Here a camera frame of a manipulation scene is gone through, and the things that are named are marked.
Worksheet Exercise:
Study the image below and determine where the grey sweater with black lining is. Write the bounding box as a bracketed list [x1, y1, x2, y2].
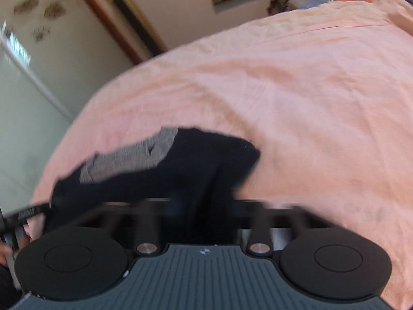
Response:
[43, 127, 261, 244]

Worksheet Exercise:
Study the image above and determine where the brown wooden door frame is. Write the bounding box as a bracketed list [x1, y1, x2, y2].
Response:
[65, 0, 145, 66]

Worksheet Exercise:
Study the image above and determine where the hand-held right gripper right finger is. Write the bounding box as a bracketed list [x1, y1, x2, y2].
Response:
[234, 199, 328, 256]

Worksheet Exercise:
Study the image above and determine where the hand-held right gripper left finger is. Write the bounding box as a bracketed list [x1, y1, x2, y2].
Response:
[69, 198, 177, 256]

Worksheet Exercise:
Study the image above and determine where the gold tower heater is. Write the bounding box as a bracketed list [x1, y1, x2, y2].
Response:
[98, 0, 169, 56]

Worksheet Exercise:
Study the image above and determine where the pink bed blanket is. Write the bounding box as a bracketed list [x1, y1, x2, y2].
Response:
[30, 0, 413, 310]

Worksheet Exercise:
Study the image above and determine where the white wardrobe with flower decals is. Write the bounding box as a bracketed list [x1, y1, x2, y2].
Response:
[0, 0, 138, 215]

